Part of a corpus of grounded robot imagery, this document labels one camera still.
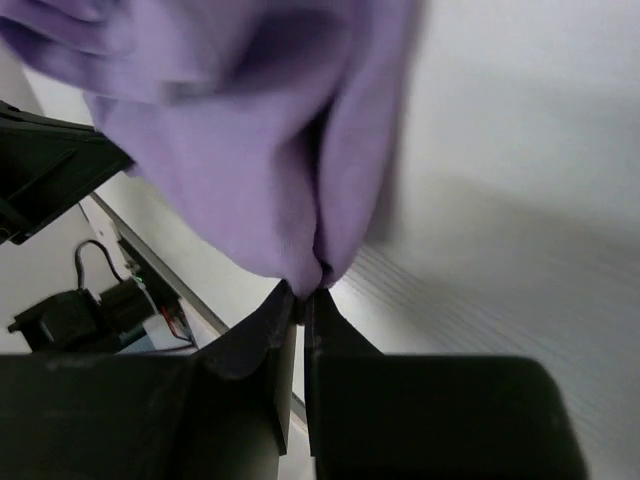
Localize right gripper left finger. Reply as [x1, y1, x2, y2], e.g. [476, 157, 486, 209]
[192, 281, 295, 479]

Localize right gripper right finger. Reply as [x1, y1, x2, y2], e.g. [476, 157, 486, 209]
[304, 290, 384, 479]

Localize purple t shirt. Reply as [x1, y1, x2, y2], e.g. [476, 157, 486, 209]
[1, 1, 418, 297]

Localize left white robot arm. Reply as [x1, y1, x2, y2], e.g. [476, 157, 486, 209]
[1, 102, 133, 245]

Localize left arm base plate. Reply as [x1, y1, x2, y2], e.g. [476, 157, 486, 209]
[7, 239, 197, 353]

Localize aluminium rail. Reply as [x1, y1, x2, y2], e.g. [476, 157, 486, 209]
[89, 193, 229, 335]

